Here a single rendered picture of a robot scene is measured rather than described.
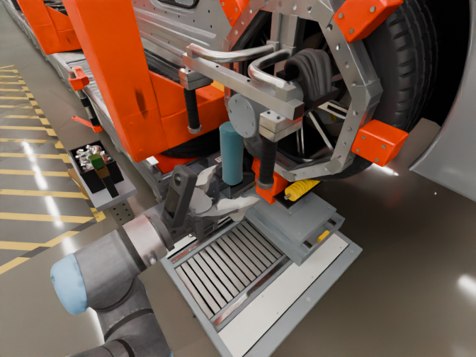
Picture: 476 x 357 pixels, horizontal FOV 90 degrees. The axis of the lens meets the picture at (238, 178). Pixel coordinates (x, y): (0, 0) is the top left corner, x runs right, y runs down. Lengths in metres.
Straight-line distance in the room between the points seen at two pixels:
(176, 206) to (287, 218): 0.86
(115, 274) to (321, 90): 0.51
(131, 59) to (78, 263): 0.71
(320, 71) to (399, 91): 0.22
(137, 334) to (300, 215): 0.94
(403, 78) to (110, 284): 0.72
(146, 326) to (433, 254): 1.51
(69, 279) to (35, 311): 1.11
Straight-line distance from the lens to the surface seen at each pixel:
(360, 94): 0.63
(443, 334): 1.52
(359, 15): 0.62
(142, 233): 0.45
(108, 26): 0.94
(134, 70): 0.99
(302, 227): 1.22
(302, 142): 0.92
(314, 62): 0.56
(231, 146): 0.87
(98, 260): 0.45
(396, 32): 0.69
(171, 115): 1.10
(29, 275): 1.69
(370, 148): 0.67
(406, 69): 0.69
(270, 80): 0.52
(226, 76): 0.63
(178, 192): 0.44
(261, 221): 1.28
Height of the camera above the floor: 1.20
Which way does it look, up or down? 44 degrees down
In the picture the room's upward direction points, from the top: straight up
